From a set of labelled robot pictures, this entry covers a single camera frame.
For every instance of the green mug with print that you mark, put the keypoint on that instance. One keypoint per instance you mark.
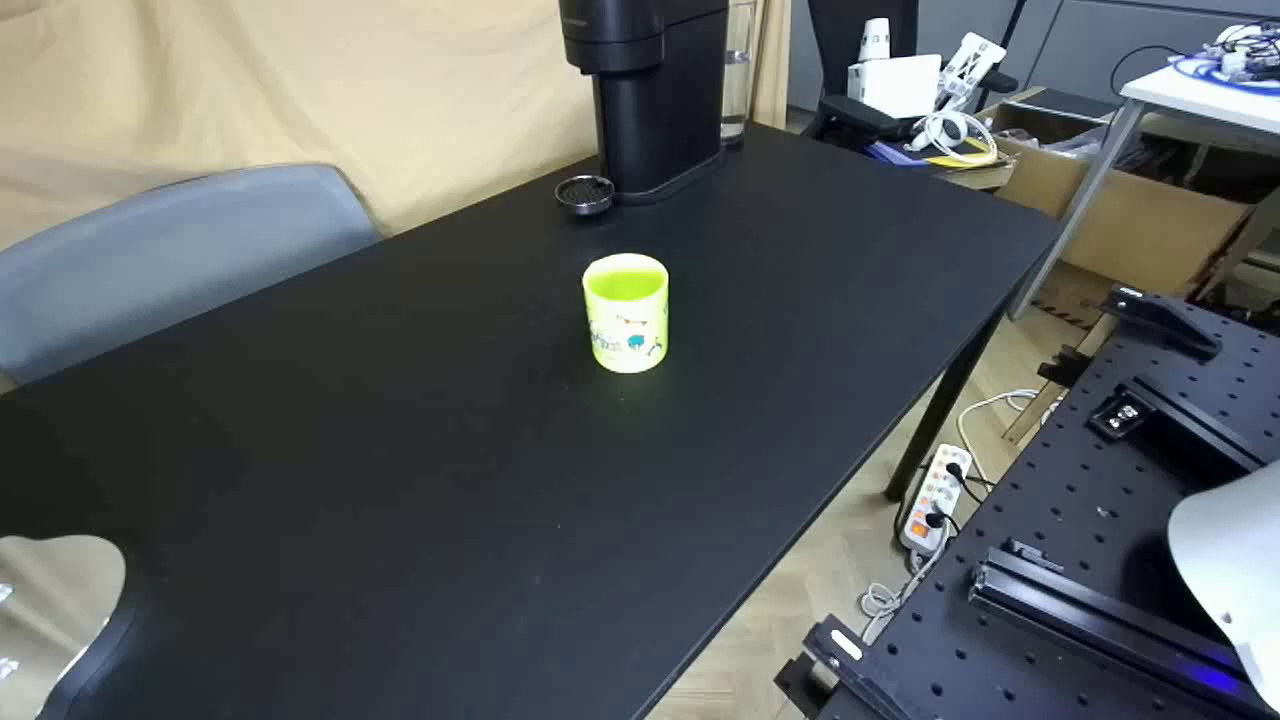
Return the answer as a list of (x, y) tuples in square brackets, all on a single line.
[(626, 325)]

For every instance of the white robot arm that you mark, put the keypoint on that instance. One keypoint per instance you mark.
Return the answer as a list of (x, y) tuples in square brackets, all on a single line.
[(1240, 562)]

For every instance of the black coffee machine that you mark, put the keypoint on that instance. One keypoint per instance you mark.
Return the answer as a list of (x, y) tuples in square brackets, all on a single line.
[(653, 94)]

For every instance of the clear water tank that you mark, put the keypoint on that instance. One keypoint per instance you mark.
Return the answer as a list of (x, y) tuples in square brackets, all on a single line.
[(741, 64)]

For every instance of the black table leg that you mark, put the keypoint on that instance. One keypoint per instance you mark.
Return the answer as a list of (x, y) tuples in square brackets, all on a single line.
[(951, 405)]

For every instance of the white power strip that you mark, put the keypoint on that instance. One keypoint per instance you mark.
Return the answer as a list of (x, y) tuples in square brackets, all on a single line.
[(937, 497)]

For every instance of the white box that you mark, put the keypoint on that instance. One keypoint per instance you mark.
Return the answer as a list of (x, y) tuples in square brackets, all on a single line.
[(899, 86)]

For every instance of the white bottle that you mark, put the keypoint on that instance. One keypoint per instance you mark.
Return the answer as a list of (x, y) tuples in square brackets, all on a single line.
[(878, 42)]

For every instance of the black perforated breadboard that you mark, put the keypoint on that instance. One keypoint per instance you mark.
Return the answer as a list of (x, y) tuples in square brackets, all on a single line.
[(1065, 504)]

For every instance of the beige cloth backdrop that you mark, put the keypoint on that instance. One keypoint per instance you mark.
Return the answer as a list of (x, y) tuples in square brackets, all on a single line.
[(265, 83)]

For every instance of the grey chair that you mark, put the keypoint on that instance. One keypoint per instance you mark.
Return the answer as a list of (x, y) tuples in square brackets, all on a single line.
[(175, 263)]

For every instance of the small black mounting block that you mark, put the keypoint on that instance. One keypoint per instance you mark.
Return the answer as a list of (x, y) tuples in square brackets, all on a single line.
[(1120, 412)]

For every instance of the cardboard box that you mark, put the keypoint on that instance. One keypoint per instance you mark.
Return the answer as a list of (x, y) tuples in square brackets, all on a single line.
[(1147, 221)]

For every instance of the white side table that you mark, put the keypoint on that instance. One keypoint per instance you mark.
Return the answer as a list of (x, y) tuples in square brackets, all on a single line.
[(1201, 96)]

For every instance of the black aluminium rail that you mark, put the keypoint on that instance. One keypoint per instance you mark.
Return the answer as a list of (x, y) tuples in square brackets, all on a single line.
[(1093, 607)]

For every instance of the black clamp bracket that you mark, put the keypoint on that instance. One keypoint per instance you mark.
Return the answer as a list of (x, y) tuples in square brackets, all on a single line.
[(1163, 322)]

